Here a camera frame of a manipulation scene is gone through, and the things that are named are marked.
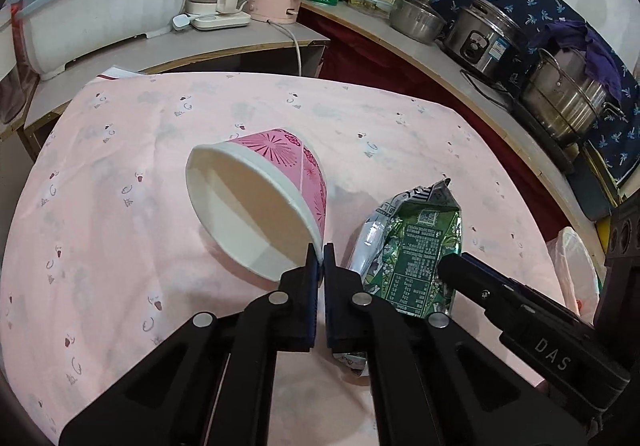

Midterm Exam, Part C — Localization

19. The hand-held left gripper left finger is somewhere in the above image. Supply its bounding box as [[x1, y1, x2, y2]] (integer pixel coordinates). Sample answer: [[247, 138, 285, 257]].
[[59, 242, 320, 446]]

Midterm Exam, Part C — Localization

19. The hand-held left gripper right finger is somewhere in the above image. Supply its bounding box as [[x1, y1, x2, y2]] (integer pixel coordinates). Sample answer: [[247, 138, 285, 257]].
[[323, 243, 583, 446]]

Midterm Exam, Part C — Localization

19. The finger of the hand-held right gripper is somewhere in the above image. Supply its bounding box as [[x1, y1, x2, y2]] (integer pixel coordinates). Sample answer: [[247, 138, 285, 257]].
[[438, 253, 532, 338], [461, 253, 543, 302]]

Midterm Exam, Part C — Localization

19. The green foil snack packet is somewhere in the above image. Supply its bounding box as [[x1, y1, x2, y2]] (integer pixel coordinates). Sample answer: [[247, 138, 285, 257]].
[[332, 179, 463, 374]]

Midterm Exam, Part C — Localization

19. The white bin with plastic liner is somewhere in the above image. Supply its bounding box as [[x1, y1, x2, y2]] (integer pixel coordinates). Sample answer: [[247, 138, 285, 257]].
[[547, 226, 601, 322]]

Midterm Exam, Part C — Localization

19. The pink paper cup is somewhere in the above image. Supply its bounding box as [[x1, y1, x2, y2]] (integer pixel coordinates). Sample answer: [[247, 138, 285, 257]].
[[185, 127, 328, 283]]

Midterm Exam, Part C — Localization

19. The dark basin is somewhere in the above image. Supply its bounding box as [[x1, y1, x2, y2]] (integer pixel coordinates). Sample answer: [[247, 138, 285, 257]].
[[570, 146, 617, 222]]

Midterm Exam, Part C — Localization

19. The black induction cooker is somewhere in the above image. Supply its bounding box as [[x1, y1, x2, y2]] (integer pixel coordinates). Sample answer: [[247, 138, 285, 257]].
[[510, 99, 576, 174]]

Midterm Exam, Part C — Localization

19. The large steel steamer pot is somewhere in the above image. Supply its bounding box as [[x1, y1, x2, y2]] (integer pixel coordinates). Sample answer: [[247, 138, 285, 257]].
[[520, 46, 628, 144]]

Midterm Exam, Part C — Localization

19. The pink printed tablecloth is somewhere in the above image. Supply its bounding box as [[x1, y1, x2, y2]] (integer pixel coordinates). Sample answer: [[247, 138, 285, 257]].
[[0, 71, 581, 446]]

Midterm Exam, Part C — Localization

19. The steel rice cooker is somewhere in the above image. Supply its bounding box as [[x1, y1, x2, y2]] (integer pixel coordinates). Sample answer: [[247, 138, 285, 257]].
[[442, 0, 531, 82]]

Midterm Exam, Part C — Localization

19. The purple cloth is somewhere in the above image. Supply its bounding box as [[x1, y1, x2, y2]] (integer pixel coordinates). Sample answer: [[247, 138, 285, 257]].
[[530, 19, 638, 100]]

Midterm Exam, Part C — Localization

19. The small steel pot with lid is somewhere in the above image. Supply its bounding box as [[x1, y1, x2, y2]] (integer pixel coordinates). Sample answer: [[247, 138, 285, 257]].
[[389, 0, 447, 46]]

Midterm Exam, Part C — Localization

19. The clear food container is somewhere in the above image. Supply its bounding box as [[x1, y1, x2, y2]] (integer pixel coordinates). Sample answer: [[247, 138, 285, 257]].
[[350, 0, 401, 18]]

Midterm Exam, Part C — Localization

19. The white dish rack with lid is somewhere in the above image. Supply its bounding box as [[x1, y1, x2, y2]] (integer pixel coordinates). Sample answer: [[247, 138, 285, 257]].
[[0, 0, 198, 82]]

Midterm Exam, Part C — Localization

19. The black power cable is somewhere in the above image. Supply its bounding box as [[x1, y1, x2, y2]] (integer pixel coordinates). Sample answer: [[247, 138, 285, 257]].
[[459, 69, 516, 108]]

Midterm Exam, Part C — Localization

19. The white power cable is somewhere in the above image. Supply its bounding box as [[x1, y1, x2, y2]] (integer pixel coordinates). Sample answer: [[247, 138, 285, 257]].
[[270, 19, 304, 77]]

